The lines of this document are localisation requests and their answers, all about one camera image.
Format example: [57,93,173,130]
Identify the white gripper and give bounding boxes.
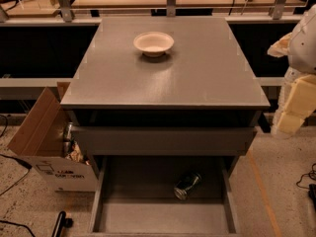
[267,33,316,139]

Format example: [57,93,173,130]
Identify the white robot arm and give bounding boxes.
[268,5,316,138]

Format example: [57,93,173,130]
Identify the grey drawer cabinet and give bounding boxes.
[61,17,270,155]

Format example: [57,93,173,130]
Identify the open grey middle drawer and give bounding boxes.
[88,156,241,237]

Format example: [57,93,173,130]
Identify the white paper bowl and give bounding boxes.
[133,32,174,57]

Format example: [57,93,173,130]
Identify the cardboard box with trash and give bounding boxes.
[8,88,97,192]

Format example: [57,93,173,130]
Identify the black cable on floor right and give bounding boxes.
[295,163,316,212]

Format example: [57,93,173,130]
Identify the black cable on floor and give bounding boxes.
[0,114,37,237]
[295,163,316,212]

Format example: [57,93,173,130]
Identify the metal railing frame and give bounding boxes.
[0,0,311,24]

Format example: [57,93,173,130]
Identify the black tool handle on floor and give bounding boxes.
[51,211,73,237]

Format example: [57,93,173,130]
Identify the black cable on floor left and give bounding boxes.
[0,114,37,237]

